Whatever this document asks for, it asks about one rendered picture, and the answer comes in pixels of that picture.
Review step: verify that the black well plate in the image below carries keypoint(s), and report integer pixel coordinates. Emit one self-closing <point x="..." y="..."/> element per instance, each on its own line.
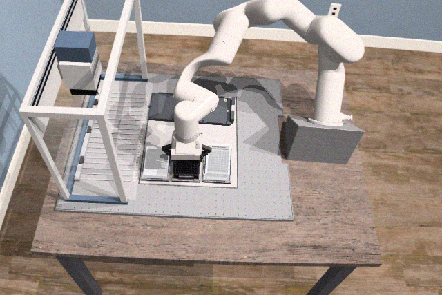
<point x="186" y="169"/>

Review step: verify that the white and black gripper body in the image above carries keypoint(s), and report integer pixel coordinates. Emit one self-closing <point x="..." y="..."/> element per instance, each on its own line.
<point x="198" y="142"/>

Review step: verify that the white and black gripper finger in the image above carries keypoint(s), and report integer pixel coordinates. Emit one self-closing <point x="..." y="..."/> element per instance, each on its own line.
<point x="204" y="153"/>
<point x="167" y="151"/>

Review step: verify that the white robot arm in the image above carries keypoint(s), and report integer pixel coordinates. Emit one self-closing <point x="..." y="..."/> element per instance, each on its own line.
<point x="341" y="45"/>

